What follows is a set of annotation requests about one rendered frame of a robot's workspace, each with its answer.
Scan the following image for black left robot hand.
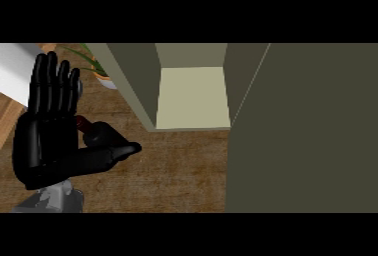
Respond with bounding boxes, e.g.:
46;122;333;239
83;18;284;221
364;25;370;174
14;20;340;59
11;50;144;191

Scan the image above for dark wine bottle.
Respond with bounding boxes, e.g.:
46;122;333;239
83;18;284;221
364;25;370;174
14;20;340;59
75;115;131;150

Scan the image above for olive open cabinet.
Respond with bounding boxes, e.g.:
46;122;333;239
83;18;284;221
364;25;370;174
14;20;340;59
86;42;272;132

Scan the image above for olive cabinet door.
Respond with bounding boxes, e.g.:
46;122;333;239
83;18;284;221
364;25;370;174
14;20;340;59
224;42;378;214

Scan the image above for white appliance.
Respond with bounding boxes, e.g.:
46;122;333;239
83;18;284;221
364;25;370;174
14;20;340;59
0;42;46;108

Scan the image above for potted green plant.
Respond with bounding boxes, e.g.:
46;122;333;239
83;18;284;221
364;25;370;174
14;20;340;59
58;42;120;90

